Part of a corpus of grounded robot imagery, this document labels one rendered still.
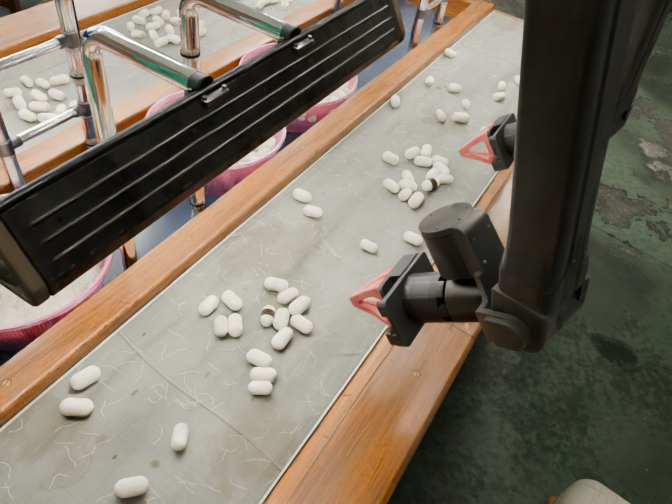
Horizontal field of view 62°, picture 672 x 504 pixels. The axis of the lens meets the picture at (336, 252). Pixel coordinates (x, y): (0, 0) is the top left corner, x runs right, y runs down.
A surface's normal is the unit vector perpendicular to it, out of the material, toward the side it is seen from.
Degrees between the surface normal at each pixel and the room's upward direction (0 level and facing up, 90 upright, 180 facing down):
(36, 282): 58
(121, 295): 0
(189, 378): 0
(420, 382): 0
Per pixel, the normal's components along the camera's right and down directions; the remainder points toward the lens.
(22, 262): 0.79, 0.03
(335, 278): 0.14, -0.68
